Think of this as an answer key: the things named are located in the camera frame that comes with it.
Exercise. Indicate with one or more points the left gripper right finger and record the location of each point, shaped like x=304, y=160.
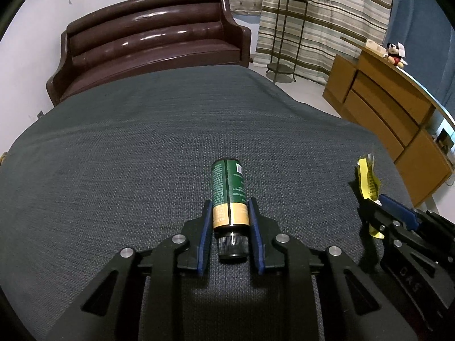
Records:
x=319, y=295

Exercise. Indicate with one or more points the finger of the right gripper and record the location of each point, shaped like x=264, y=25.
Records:
x=378, y=221
x=409, y=217

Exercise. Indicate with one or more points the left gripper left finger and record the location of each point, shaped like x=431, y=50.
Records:
x=139, y=293

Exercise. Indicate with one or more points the yellow snack wrapper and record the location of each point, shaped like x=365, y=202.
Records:
x=369, y=184

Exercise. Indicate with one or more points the green spray can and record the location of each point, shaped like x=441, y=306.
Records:
x=230, y=210

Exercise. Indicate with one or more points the dark box on shelf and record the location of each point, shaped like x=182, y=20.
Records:
x=444, y=141

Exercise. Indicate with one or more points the wooden sideboard cabinet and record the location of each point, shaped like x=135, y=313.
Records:
x=389, y=102

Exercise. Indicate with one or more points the Mickey Mouse plush toy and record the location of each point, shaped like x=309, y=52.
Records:
x=395, y=54

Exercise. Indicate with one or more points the cardboard box on cabinet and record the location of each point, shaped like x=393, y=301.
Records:
x=375, y=47

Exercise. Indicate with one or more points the black metal plant stand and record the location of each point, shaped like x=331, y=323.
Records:
x=280, y=64

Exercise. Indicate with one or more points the blue curtain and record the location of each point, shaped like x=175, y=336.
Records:
x=428, y=37

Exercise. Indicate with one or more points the striped beige curtain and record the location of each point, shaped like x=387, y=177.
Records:
x=331, y=28

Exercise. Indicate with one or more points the dark brown leather sofa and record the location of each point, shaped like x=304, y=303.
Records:
x=136, y=37

